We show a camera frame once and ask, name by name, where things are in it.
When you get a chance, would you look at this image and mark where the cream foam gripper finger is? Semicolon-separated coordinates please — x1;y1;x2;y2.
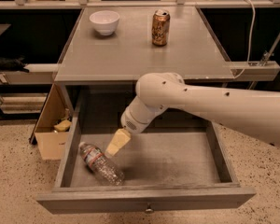
105;129;131;158

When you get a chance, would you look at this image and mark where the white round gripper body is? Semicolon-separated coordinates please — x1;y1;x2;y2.
120;96;165;133

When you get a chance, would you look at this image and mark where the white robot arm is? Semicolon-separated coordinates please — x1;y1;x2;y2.
121;73;280;147

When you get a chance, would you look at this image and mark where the clear plastic water bottle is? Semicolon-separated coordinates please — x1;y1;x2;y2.
78;142;124;186

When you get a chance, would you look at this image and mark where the open grey top drawer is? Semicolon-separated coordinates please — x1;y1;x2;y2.
37;90;256;214

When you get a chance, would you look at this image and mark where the yellow item in box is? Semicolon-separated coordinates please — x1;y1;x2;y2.
54;119;71;132

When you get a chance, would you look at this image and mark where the open cardboard box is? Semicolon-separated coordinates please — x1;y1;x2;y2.
32;84;70;160

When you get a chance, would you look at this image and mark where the grey wooden cabinet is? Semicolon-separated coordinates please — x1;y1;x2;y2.
52;6;236;117

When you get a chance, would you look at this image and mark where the white ceramic bowl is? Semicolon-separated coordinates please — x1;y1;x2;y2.
90;10;119;35

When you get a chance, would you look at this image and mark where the gold soda can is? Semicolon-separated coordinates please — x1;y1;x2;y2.
151;9;170;46

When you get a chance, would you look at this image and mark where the metal diagonal brace rod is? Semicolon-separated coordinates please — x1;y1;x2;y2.
259;32;280;66

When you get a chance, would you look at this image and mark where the black cloth on shelf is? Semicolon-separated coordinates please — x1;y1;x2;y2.
0;57;29;73

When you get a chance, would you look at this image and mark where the white metal rail beam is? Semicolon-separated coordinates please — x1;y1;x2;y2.
0;62;280;85

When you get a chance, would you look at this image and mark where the white cable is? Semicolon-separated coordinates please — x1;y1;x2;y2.
233;0;257;79

